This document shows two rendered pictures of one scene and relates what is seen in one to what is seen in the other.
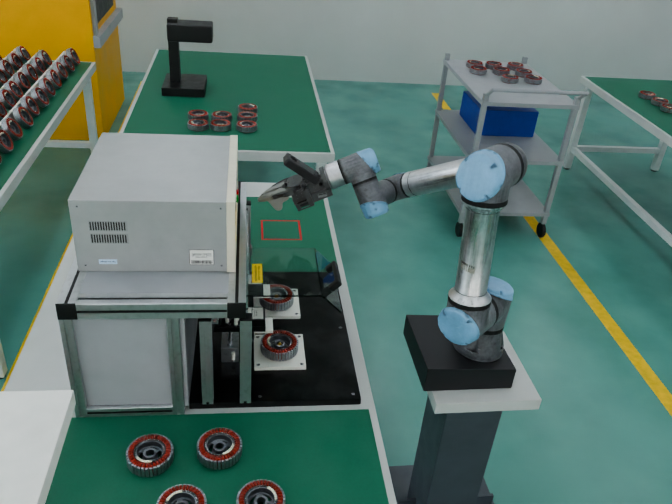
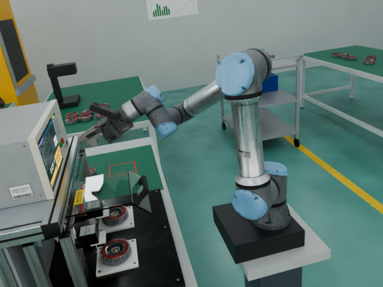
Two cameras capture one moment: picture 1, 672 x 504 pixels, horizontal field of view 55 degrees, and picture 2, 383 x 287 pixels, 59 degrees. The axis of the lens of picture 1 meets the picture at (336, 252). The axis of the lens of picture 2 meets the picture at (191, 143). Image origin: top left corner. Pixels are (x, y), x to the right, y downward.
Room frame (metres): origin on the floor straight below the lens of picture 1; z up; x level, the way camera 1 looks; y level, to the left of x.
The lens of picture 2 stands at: (0.49, -0.18, 1.64)
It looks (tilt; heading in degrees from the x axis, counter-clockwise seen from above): 24 degrees down; 0
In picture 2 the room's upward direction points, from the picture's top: 7 degrees counter-clockwise
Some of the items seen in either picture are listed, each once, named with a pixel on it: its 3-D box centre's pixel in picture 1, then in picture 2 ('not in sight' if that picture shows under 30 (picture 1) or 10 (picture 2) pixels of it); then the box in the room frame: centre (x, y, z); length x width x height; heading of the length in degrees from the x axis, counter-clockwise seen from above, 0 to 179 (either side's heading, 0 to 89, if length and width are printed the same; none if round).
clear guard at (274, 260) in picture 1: (279, 279); (100, 197); (1.51, 0.15, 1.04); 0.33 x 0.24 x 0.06; 99
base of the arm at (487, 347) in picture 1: (481, 333); (270, 207); (1.56, -0.45, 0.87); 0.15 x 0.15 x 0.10
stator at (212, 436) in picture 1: (219, 448); not in sight; (1.13, 0.25, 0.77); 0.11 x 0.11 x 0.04
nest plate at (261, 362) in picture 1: (279, 351); (117, 256); (1.51, 0.14, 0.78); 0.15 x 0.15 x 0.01; 9
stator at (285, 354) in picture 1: (279, 345); (115, 251); (1.51, 0.14, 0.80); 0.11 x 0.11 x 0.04
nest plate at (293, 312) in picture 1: (276, 303); (115, 219); (1.74, 0.18, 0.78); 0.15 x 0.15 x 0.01; 9
